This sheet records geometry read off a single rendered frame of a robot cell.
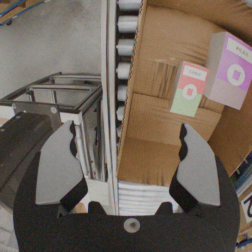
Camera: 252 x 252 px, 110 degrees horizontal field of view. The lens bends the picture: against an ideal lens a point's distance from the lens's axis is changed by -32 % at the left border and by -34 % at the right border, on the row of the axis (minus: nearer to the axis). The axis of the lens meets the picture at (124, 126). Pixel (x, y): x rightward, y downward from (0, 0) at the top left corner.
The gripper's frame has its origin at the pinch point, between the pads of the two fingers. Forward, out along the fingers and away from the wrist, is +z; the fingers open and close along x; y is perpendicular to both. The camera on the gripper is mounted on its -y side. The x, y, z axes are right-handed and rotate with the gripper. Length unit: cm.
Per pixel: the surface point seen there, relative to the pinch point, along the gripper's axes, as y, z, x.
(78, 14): -41, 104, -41
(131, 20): -14.0, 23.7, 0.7
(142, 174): 19.9, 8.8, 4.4
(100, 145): 54, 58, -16
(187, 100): 4.2, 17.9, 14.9
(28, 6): -62, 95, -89
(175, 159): 20.9, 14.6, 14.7
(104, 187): 54, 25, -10
